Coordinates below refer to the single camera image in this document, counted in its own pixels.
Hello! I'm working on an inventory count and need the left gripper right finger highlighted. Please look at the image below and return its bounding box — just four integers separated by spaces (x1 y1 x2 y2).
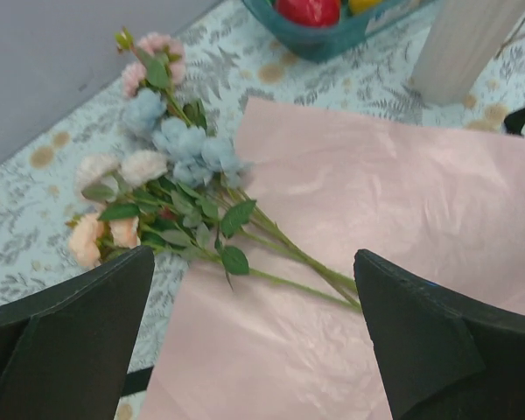
353 249 525 419

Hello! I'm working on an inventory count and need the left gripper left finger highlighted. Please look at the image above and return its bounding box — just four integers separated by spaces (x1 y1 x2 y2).
0 246 155 420

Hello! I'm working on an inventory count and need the purple pink wrapping paper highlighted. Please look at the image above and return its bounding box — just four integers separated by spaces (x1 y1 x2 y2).
139 99 525 419

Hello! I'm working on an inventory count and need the white pink flower stem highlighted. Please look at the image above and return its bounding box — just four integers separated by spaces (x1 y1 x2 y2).
73 150 360 307

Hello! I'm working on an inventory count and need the blue flower stem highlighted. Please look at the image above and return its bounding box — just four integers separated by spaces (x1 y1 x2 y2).
122 87 359 307

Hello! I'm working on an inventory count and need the black ribbon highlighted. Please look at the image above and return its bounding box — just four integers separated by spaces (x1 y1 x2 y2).
503 107 525 137

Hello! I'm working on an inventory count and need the white ribbed vase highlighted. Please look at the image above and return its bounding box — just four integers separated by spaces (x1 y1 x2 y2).
411 0 525 106

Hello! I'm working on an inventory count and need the peach flower stem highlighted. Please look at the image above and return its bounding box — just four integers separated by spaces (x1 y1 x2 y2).
67 213 361 311

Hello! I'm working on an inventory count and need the floral tablecloth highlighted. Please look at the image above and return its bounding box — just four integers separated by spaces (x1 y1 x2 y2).
0 0 525 420

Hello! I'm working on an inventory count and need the pink flower stem with bud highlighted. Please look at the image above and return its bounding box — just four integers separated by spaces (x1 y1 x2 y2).
115 28 215 137

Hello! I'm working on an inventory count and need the teal plastic basket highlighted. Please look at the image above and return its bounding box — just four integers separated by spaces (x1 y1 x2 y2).
242 0 431 63

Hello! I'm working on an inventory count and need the yellow lemon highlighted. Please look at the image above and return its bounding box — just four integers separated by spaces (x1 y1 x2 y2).
347 0 382 16

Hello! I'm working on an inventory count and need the red dragon fruit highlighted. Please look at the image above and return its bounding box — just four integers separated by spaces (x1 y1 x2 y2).
274 0 341 28

